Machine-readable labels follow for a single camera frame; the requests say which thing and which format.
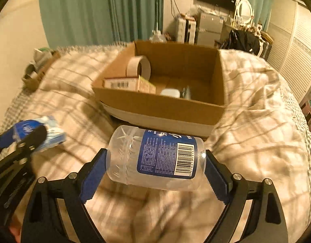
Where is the white suitcase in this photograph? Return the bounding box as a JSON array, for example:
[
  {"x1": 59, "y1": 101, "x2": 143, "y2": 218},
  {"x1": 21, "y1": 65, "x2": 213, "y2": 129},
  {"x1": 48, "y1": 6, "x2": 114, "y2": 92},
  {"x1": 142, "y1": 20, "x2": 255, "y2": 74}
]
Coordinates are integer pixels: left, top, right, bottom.
[{"x1": 175, "y1": 16, "x2": 196, "y2": 45}]

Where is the white oval vanity mirror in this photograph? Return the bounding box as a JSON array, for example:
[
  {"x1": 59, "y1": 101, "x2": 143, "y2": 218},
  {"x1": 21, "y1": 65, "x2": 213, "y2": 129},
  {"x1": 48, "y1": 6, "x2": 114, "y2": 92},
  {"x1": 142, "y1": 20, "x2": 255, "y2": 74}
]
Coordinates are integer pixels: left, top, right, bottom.
[{"x1": 233, "y1": 0, "x2": 254, "y2": 26}]

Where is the Vinda tissue pack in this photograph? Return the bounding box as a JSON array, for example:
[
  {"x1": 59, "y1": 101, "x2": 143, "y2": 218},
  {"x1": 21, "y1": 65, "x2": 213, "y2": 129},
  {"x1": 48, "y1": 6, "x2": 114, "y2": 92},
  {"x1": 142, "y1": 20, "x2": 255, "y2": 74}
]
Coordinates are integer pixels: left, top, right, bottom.
[{"x1": 12, "y1": 115, "x2": 66, "y2": 151}]

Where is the beige plaid blanket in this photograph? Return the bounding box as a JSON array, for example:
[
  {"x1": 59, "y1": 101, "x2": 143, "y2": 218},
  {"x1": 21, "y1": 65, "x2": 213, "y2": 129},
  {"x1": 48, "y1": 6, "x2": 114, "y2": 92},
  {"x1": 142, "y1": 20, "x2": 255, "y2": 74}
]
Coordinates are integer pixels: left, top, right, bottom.
[{"x1": 8, "y1": 43, "x2": 311, "y2": 243}]

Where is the green curtain left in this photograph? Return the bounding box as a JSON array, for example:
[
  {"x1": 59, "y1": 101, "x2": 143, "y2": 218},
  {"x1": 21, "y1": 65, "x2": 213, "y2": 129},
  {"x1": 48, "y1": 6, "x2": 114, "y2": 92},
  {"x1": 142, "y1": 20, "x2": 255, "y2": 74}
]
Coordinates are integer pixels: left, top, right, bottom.
[{"x1": 39, "y1": 0, "x2": 163, "y2": 48}]

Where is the small cardboard box with clutter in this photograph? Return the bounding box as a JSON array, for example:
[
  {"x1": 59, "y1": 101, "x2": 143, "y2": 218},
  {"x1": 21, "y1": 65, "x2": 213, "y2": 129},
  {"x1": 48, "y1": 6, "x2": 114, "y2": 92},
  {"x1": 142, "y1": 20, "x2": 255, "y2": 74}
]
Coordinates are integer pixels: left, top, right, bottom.
[{"x1": 22, "y1": 48, "x2": 61, "y2": 91}]

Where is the white tape roll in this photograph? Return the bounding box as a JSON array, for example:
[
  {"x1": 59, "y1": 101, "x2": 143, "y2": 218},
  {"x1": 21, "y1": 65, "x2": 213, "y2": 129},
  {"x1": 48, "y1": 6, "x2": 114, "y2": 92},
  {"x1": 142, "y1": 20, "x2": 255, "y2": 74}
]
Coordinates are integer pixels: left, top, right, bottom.
[{"x1": 126, "y1": 55, "x2": 151, "y2": 81}]

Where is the silver mini fridge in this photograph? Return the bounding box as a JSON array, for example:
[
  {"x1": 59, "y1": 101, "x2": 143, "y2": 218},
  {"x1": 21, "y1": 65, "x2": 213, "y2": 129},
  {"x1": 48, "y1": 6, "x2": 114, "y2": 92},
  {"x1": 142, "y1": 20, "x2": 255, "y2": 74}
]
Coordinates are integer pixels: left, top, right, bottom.
[{"x1": 197, "y1": 12, "x2": 223, "y2": 47}]

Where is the chair with black jacket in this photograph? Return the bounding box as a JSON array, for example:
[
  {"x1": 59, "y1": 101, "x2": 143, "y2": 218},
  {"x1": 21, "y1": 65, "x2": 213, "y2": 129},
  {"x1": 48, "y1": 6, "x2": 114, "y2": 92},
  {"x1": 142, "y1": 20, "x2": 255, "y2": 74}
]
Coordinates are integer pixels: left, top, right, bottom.
[{"x1": 216, "y1": 30, "x2": 266, "y2": 56}]

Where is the stool with cross pattern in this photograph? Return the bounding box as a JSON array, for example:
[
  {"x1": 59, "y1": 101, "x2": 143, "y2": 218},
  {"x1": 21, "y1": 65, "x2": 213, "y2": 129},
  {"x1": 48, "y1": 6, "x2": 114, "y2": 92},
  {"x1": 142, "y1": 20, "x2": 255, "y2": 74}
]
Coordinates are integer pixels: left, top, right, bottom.
[{"x1": 300, "y1": 99, "x2": 311, "y2": 125}]

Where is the large open cardboard box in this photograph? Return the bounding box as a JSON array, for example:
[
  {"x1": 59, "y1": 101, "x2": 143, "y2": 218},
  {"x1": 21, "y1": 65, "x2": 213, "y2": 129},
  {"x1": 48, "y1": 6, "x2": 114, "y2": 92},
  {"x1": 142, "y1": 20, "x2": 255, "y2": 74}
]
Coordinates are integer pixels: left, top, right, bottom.
[{"x1": 91, "y1": 41, "x2": 226, "y2": 137}]

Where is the white louvered wardrobe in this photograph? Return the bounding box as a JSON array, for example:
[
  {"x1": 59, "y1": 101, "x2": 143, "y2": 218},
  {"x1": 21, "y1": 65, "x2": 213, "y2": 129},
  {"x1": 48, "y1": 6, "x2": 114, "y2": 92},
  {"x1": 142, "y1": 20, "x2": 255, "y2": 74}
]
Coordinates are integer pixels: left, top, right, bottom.
[{"x1": 267, "y1": 0, "x2": 311, "y2": 102}]

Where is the medicine box with barcode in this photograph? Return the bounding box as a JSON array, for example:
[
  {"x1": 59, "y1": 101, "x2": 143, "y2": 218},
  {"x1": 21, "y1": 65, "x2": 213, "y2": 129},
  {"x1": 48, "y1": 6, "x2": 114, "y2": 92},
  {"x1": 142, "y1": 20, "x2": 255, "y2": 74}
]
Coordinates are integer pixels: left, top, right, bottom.
[{"x1": 103, "y1": 76, "x2": 156, "y2": 94}]

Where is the clear plastic bottle blue label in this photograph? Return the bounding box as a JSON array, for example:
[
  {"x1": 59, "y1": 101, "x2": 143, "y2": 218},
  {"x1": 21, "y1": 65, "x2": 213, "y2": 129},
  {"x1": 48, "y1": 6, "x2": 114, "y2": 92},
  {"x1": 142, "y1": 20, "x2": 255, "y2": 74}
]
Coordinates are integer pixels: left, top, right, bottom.
[{"x1": 106, "y1": 125, "x2": 206, "y2": 191}]

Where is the large water jug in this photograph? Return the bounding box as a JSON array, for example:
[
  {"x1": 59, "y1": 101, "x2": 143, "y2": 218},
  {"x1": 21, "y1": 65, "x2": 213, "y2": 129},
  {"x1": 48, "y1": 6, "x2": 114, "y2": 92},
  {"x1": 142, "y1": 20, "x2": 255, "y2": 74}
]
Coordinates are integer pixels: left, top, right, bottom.
[{"x1": 149, "y1": 30, "x2": 166, "y2": 43}]

